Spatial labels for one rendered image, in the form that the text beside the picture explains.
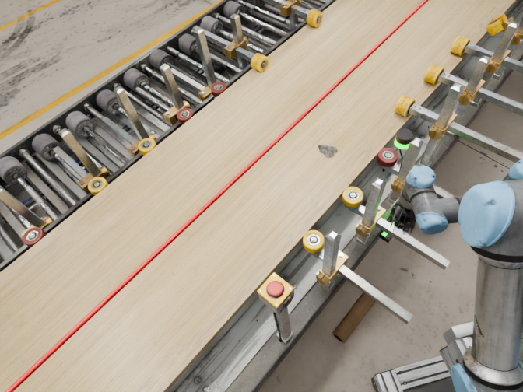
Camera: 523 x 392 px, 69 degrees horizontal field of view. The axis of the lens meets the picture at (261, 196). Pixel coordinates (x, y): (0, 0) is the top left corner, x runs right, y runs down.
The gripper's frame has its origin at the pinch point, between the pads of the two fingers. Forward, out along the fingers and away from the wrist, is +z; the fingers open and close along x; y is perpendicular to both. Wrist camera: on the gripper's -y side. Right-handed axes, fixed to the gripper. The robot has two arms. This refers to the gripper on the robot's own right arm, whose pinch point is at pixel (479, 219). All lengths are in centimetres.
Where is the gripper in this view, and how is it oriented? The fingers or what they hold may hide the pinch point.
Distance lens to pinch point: 168.6
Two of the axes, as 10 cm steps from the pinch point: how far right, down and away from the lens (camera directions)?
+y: 7.4, 5.2, -4.3
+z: 1.1, 5.4, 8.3
